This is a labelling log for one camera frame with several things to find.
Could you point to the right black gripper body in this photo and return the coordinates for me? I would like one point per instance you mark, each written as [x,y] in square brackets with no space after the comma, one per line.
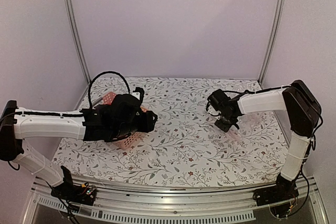
[227,123]

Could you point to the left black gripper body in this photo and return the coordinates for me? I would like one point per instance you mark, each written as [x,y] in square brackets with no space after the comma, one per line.
[125,129]

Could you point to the clear zip top bag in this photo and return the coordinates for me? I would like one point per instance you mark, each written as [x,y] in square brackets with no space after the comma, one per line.
[250,125]

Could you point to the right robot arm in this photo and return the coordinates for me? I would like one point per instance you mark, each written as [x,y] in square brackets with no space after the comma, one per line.
[303,110]

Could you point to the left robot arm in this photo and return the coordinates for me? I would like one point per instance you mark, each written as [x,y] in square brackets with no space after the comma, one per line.
[18,124]

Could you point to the pink plastic basket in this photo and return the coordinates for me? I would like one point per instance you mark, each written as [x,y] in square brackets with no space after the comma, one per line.
[126,141]

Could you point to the floral table mat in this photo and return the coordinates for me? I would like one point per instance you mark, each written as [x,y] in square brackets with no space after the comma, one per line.
[185,148]

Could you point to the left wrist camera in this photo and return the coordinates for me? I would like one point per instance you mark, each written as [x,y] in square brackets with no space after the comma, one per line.
[138,93]

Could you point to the aluminium front rail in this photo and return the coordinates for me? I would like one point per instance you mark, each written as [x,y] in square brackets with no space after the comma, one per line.
[118,202]

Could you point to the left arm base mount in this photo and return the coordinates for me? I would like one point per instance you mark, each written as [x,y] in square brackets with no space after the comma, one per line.
[83,194]

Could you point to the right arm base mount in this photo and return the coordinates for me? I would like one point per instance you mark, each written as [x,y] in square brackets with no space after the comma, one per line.
[278,194]

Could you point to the right aluminium frame post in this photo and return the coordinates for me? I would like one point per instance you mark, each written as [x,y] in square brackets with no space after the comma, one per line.
[271,41]

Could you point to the aluminium frame post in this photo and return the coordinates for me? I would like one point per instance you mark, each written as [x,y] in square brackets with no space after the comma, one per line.
[76,40]
[271,41]

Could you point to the left aluminium frame post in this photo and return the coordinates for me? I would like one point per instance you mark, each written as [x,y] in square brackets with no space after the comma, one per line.
[76,40]

